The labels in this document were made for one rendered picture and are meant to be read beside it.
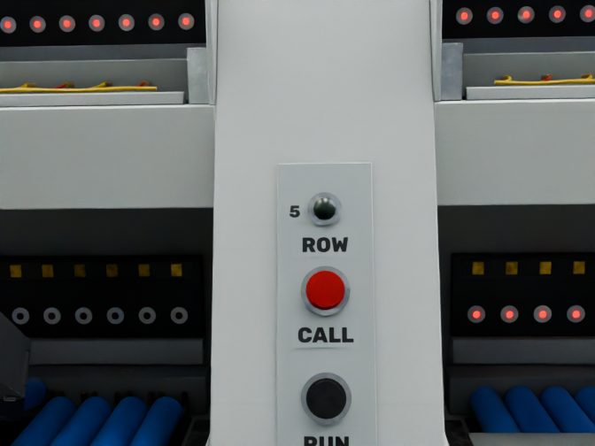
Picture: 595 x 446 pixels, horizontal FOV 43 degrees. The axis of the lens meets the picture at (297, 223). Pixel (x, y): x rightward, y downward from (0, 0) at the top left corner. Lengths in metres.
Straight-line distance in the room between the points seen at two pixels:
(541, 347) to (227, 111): 0.26
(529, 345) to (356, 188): 0.21
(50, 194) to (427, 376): 0.18
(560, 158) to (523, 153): 0.02
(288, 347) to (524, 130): 0.14
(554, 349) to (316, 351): 0.22
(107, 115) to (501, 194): 0.18
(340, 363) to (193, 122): 0.12
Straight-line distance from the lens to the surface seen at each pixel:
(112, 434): 0.42
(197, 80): 0.38
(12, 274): 0.51
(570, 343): 0.50
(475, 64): 0.41
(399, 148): 0.32
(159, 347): 0.49
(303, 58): 0.34
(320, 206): 0.31
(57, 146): 0.35
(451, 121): 0.33
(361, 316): 0.31
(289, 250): 0.31
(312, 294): 0.31
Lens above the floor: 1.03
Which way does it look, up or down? 9 degrees up
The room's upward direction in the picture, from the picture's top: straight up
